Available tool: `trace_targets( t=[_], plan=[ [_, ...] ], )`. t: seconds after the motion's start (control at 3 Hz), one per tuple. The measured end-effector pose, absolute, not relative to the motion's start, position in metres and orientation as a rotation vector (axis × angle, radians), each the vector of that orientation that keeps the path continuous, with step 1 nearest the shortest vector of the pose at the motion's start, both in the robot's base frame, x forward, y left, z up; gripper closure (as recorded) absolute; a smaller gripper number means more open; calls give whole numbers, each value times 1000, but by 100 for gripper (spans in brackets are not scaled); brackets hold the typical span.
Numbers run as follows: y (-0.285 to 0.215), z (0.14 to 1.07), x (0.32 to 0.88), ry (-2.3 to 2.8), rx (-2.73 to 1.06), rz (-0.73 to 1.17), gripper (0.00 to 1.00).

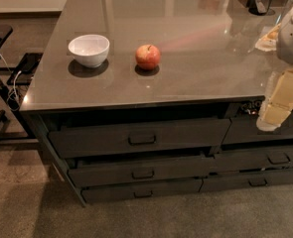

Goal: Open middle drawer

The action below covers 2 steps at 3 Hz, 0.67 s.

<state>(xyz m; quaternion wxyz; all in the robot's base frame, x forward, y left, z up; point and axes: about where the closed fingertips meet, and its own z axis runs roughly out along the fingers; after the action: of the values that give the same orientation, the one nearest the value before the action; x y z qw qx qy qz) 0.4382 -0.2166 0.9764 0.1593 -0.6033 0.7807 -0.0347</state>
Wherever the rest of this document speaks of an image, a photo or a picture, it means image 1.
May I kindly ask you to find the white cable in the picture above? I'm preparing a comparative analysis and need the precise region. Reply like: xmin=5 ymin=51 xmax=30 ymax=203
xmin=0 ymin=47 xmax=23 ymax=112

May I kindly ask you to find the black side shelf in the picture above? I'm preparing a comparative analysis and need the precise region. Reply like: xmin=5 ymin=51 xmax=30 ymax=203
xmin=0 ymin=25 xmax=43 ymax=141

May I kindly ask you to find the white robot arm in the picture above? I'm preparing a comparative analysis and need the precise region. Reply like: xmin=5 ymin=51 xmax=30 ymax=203
xmin=255 ymin=6 xmax=293 ymax=132

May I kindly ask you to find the red apple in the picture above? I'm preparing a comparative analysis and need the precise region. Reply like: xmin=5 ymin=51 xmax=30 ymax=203
xmin=135 ymin=45 xmax=161 ymax=70

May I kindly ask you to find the white ceramic bowl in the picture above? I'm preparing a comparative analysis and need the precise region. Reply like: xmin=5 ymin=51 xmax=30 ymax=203
xmin=69 ymin=35 xmax=110 ymax=67

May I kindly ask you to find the glass jar with snacks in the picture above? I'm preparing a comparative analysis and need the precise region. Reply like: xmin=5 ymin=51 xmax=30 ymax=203
xmin=255 ymin=0 xmax=293 ymax=52

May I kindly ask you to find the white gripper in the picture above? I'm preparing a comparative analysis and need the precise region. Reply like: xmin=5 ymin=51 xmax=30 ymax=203
xmin=256 ymin=66 xmax=293 ymax=132

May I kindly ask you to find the dark drawer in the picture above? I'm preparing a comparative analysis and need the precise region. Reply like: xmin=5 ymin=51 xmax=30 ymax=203
xmin=200 ymin=169 xmax=293 ymax=192
xmin=222 ymin=112 xmax=293 ymax=145
xmin=48 ymin=119 xmax=230 ymax=159
xmin=69 ymin=156 xmax=214 ymax=187
xmin=81 ymin=178 xmax=203 ymax=203
xmin=210 ymin=146 xmax=293 ymax=173

